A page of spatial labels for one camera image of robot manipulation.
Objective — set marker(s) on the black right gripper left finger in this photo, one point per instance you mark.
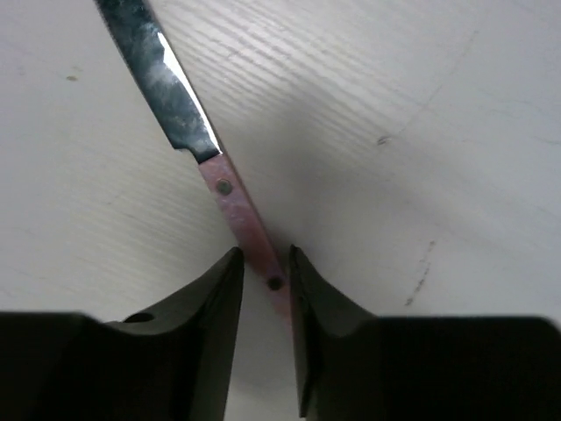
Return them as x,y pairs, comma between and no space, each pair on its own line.
174,358

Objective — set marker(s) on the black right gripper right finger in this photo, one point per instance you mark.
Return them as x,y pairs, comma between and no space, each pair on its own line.
336,356

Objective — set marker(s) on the pink handled knife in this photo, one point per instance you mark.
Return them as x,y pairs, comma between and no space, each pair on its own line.
164,84

